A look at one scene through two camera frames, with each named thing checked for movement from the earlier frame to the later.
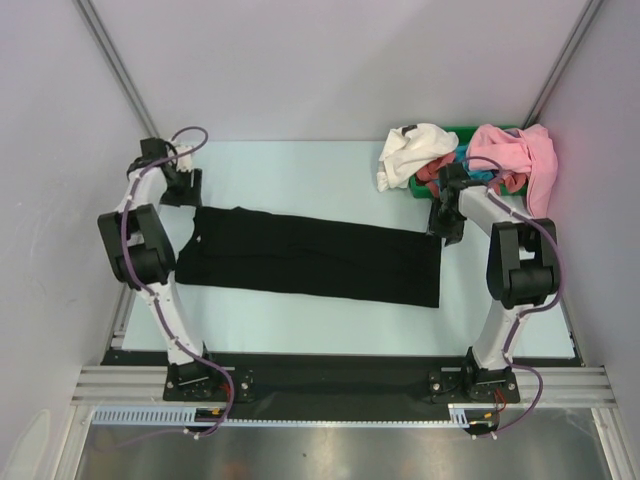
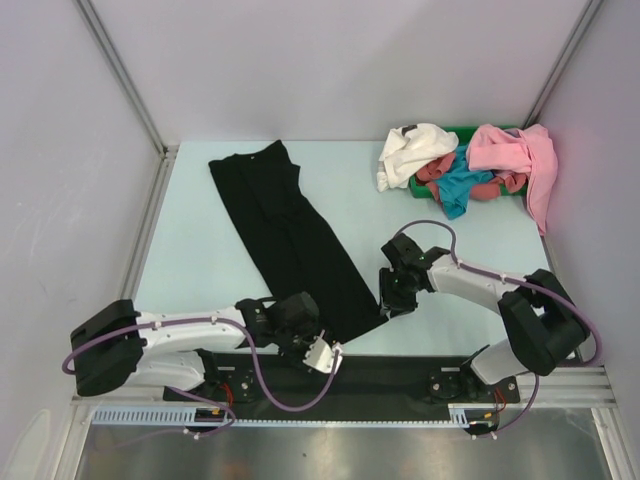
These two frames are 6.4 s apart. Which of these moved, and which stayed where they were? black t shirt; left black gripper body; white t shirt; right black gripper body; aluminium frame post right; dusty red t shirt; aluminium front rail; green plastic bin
Moved: left black gripper body; black t shirt; right black gripper body
Stayed: aluminium front rail; green plastic bin; dusty red t shirt; aluminium frame post right; white t shirt
